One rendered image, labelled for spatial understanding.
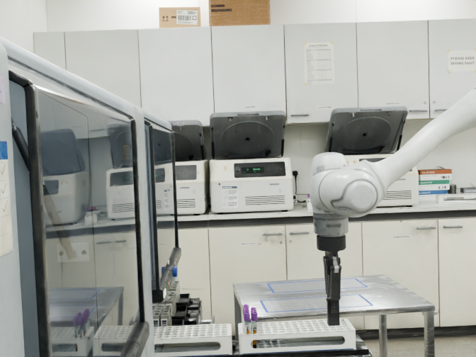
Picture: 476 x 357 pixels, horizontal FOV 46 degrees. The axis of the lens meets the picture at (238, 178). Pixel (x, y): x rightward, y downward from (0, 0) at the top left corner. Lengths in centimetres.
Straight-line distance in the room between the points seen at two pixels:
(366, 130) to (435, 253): 98
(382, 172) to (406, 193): 263
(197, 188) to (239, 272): 63
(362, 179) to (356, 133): 296
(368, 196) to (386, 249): 271
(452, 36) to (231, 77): 159
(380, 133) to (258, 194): 106
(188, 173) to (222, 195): 27
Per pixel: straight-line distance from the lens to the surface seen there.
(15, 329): 55
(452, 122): 158
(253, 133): 408
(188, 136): 402
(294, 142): 441
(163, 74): 409
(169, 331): 155
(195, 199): 376
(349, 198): 126
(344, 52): 418
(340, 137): 421
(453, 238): 409
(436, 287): 412
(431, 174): 443
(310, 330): 152
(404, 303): 194
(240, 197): 377
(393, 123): 421
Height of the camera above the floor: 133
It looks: 3 degrees down
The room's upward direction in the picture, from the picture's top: 2 degrees counter-clockwise
